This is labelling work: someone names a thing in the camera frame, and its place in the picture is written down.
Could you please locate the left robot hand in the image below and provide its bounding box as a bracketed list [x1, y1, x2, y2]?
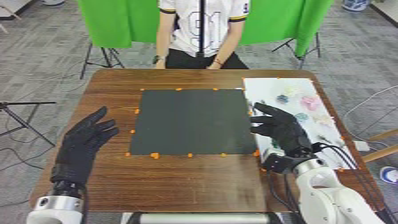
[48, 106, 123, 188]

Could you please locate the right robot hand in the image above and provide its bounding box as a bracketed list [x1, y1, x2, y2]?
[249, 102, 317, 157]

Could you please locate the dark mat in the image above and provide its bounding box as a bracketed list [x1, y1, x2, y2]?
[128, 88, 260, 157]

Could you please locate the person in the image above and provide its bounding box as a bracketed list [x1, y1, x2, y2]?
[151, 0, 253, 70]

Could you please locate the pale pink flower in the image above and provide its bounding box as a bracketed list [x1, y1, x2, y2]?
[313, 114, 338, 128]

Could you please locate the black tripod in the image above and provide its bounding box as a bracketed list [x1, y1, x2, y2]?
[0, 101, 59, 148]

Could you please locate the white sheet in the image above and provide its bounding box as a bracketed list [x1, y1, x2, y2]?
[242, 77, 352, 170]

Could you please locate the black cloth stand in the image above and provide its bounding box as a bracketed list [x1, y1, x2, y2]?
[79, 42, 128, 80]
[270, 32, 325, 70]

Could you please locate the pale grey bar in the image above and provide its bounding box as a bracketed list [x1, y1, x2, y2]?
[121, 212, 281, 224]

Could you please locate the black pole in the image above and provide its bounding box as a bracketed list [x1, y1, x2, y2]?
[198, 0, 208, 58]

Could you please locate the white cable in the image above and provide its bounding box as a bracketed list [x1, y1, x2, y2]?
[341, 84, 398, 143]

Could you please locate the black cable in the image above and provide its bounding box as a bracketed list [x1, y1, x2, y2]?
[311, 142, 395, 224]
[263, 169, 306, 224]

